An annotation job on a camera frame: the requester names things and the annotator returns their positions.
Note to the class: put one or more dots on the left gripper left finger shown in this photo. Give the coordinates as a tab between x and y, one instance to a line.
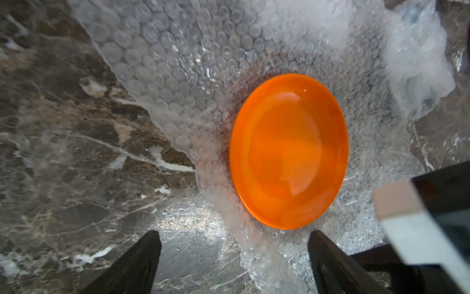
134	272

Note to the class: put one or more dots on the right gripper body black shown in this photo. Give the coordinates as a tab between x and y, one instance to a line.
446	195

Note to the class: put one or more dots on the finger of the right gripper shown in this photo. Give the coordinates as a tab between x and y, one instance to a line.
406	279

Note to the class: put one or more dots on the bubble wrap around orange plate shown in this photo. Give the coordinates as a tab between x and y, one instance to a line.
192	64

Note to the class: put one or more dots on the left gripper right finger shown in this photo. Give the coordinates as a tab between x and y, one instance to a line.
337	273

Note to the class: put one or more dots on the orange dinner plate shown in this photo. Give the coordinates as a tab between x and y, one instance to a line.
289	151

